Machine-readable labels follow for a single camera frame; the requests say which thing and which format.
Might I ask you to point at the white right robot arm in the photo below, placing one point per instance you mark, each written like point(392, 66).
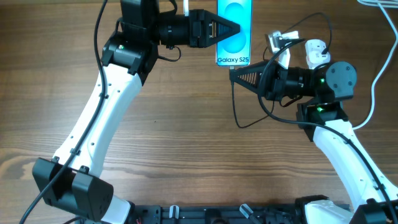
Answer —
point(373, 196)

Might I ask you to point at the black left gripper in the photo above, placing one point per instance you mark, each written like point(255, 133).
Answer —
point(197, 28)

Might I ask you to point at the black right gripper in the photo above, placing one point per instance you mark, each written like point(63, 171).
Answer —
point(270, 80)

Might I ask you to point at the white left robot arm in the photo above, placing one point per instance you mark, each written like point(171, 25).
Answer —
point(71, 180)

